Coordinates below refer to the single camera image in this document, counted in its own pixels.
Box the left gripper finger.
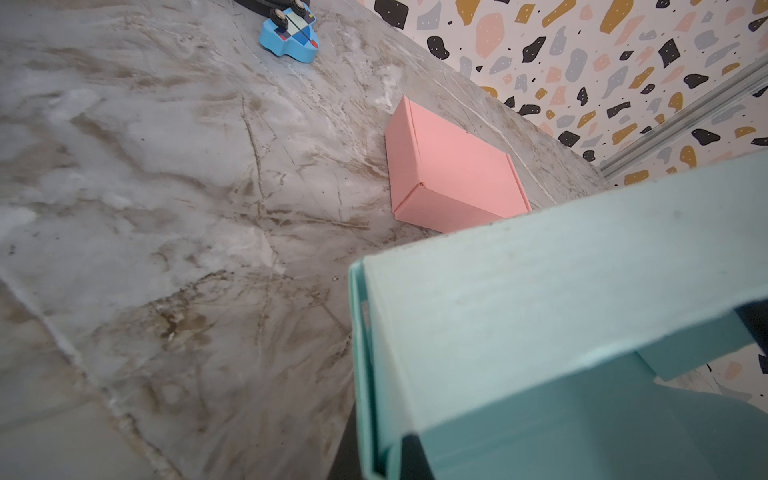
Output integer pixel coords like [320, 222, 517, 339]
[327, 407, 360, 480]

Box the mint paper box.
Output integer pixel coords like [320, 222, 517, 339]
[349, 152, 767, 479]

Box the pink paper box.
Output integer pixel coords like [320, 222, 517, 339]
[385, 96, 532, 233]

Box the small blue toy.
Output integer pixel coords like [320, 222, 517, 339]
[259, 0, 319, 64]

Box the black microphone stand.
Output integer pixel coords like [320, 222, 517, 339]
[234, 0, 310, 16]

